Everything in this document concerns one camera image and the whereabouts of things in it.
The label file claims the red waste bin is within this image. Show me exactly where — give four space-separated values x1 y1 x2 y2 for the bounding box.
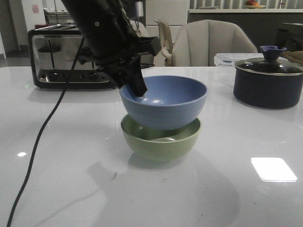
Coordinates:
35 24 48 29

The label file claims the beige armchair right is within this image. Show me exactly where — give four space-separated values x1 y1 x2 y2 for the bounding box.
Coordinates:
172 19 258 67

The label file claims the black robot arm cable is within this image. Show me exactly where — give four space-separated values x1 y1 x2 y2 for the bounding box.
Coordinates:
6 37 85 227

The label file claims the clear plastic storage container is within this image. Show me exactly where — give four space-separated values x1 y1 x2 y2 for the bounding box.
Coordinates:
214 53 290 68

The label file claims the beige office chair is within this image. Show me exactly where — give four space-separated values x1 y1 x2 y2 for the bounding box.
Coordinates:
154 19 174 67

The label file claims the beige armchair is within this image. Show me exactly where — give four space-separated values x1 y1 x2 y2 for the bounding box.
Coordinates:
172 19 258 67
130 20 150 37

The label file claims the green bowl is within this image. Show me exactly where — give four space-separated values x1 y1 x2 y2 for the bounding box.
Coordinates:
121 115 201 162

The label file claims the dark blue cooking pot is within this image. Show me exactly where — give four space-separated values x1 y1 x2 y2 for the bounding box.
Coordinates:
233 70 303 109

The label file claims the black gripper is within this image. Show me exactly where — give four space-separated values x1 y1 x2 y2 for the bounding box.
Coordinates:
78 36 161 97

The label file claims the white cabinet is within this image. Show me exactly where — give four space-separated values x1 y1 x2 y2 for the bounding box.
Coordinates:
144 0 190 68

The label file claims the beige armchair left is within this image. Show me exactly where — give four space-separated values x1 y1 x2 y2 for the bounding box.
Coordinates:
130 20 150 37

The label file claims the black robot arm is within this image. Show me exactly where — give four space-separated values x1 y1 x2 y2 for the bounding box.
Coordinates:
62 0 161 97

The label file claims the black and chrome toaster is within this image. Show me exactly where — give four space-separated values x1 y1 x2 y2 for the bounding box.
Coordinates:
28 24 115 89

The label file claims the metal trolley cart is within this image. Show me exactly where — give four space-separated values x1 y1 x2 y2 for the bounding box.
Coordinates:
44 9 73 25

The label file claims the fruit bowl on counter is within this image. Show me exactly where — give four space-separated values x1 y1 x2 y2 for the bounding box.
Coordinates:
245 0 266 9

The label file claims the glass pot lid blue knob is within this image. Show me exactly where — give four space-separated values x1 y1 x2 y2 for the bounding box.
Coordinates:
234 45 303 76

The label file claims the blue bowl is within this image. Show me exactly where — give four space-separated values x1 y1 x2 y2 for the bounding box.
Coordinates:
120 75 207 130

